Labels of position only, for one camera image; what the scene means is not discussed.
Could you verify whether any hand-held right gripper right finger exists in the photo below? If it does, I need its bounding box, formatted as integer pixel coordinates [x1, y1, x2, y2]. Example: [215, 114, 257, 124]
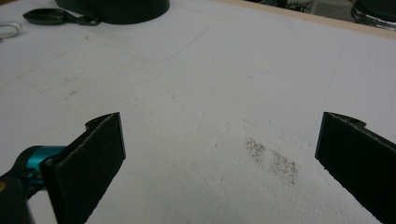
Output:
[314, 111, 396, 224]

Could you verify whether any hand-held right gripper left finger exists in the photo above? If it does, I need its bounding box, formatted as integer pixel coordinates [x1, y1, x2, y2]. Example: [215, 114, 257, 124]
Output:
[40, 111, 127, 224]

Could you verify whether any dark round object silver rim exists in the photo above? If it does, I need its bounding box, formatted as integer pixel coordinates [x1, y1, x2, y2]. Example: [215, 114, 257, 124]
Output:
[350, 0, 396, 32]

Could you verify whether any black round container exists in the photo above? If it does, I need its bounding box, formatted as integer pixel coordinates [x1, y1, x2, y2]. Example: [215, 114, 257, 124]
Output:
[55, 0, 171, 25]

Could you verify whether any dark metal stand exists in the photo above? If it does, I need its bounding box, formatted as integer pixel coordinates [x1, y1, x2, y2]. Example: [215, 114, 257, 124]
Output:
[246, 0, 316, 14]

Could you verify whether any white cable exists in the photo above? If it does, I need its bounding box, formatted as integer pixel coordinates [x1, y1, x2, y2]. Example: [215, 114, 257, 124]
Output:
[0, 21, 23, 42]

